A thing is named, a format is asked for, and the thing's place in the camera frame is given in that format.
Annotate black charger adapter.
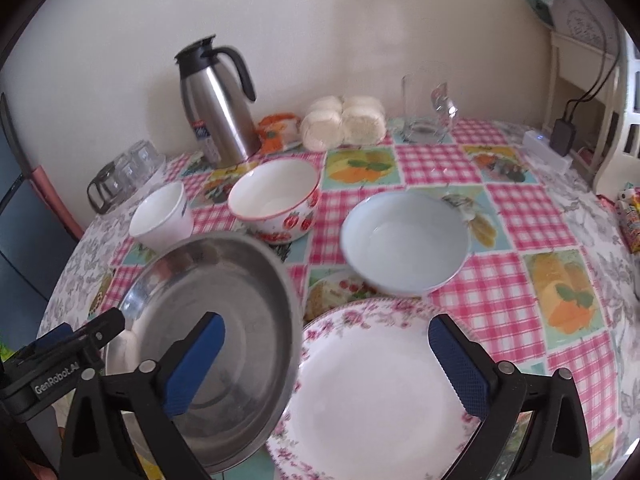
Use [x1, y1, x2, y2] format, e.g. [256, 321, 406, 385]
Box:
[550, 119, 577, 157]

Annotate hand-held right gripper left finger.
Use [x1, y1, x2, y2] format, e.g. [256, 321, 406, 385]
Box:
[59, 311, 226, 480]

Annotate cream plastic rack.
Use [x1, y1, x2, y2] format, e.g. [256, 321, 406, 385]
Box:
[547, 25, 640, 201]

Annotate glass teapot black handle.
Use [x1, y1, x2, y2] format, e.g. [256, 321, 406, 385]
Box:
[86, 162, 126, 216]

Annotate white round tray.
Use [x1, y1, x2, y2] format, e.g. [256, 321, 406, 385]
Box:
[90, 157, 168, 216]

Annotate white buns plastic pack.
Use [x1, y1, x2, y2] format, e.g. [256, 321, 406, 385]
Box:
[299, 95, 388, 152]

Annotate printed glass mug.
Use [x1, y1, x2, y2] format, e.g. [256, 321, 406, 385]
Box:
[431, 81, 460, 133]

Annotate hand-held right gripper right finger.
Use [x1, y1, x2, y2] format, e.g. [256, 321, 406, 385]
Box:
[428, 314, 593, 480]

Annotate clear drinking glass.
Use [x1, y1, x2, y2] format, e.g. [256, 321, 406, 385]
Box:
[129, 139, 166, 173]
[114, 155, 143, 191]

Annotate round stainless steel plate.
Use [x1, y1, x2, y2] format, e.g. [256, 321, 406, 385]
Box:
[102, 232, 306, 476]

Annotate strawberry print bowl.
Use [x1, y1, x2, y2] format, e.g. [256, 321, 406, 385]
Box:
[227, 157, 323, 246]

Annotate grey floral tablecloth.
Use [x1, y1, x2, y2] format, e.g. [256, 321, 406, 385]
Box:
[37, 125, 640, 480]

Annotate stainless steel thermos jug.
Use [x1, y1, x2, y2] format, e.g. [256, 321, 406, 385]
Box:
[174, 34, 263, 170]

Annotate pink plaid fruit tablecloth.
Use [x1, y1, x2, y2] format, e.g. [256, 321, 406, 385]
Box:
[95, 117, 636, 480]

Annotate black cable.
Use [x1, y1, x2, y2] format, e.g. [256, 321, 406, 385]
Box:
[562, 0, 621, 121]

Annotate pale blue round bowl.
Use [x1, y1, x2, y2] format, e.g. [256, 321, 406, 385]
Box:
[340, 190, 472, 298]

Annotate grey cushion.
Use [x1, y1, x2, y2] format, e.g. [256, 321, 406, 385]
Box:
[550, 0, 623, 51]

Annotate colourful snack packet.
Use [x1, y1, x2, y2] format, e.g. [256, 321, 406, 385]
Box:
[615, 187, 640, 256]

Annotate pink foam strip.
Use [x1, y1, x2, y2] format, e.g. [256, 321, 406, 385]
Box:
[31, 164, 86, 241]

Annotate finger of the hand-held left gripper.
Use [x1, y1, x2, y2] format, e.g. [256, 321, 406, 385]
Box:
[30, 307, 126, 357]

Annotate blue cabinet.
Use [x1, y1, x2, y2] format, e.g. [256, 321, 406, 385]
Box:
[0, 95, 83, 361]

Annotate white square bowl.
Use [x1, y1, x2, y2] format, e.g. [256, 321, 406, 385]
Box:
[128, 181, 195, 253]

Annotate orange snack packet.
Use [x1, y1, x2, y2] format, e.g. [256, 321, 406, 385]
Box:
[257, 112, 303, 153]

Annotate pink floral rimmed plate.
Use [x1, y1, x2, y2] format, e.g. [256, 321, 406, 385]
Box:
[265, 296, 506, 480]

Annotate white power strip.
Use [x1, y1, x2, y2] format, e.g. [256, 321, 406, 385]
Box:
[522, 130, 576, 173]

